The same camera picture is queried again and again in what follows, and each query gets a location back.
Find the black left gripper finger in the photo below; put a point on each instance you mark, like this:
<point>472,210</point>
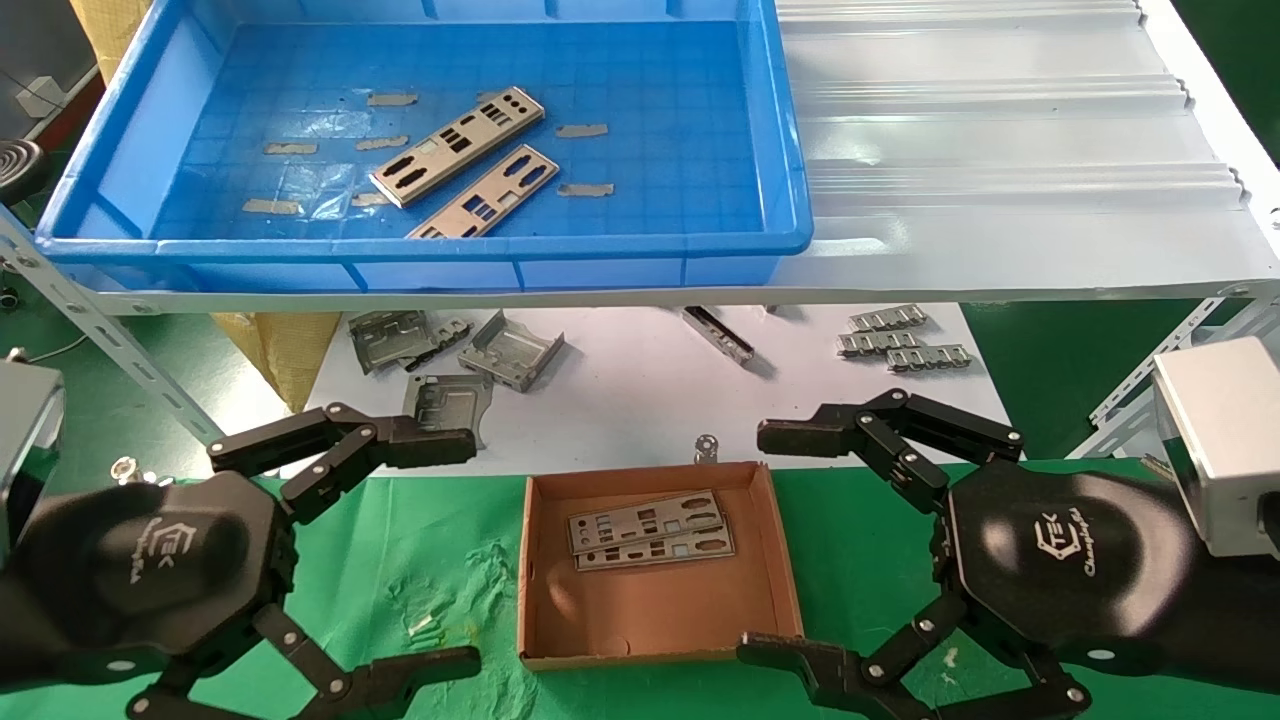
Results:
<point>430,447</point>

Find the grey tape piece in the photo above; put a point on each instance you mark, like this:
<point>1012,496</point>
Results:
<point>271,207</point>
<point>581,130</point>
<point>368,199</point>
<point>381,142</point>
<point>290,148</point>
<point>391,99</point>
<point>585,189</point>

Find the small slotted metal connector shield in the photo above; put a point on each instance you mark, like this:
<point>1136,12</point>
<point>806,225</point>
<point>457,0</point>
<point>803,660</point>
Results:
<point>888,319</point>
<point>930,358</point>
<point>878,344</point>

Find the blue plastic tray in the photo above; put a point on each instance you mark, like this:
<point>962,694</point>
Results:
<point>650,80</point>

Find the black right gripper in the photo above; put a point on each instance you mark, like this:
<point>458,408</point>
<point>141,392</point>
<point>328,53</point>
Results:
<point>1070,560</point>

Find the green table cloth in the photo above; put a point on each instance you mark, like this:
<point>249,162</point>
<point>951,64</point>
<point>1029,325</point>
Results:
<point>440,540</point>

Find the small dark metal strip part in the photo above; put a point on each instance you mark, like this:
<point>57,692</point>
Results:
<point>450,330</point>

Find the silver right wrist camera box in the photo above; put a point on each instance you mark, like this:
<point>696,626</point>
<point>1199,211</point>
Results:
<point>1220,430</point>

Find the white floor socket box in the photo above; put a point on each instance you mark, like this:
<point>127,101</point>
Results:
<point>42,97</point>

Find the white slotted steel shelf post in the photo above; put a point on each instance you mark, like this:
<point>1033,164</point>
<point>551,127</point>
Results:
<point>1125,395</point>
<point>100,330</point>

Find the black round ribbed disc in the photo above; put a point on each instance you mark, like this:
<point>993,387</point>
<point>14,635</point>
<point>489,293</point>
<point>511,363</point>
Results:
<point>18,165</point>

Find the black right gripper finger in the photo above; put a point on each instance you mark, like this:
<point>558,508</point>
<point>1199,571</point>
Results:
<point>800,432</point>

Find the flat grey stamped metal plate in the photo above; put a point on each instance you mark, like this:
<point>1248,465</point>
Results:
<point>450,395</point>

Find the white metal shelf board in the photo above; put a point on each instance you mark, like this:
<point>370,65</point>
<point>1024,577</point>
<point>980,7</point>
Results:
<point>1000,150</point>

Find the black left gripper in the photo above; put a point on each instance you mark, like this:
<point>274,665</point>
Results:
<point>150,570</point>

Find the folded grey metal bracket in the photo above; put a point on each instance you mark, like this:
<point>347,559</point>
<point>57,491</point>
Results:
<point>510,355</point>
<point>385,340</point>

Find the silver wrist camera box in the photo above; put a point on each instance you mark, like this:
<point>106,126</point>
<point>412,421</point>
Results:
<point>1220,430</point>
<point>25,420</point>

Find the shallow brown cardboard box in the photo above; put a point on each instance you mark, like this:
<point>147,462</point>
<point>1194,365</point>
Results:
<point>650,620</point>

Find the long narrow metal rail part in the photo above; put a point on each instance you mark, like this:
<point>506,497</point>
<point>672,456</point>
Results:
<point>718,335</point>

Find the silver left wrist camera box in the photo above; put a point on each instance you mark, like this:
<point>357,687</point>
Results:
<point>25,420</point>

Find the silver metal IO shield plate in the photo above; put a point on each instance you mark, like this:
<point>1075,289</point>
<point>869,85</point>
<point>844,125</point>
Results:
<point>605,563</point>
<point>428,150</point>
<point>625,532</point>
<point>452,213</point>

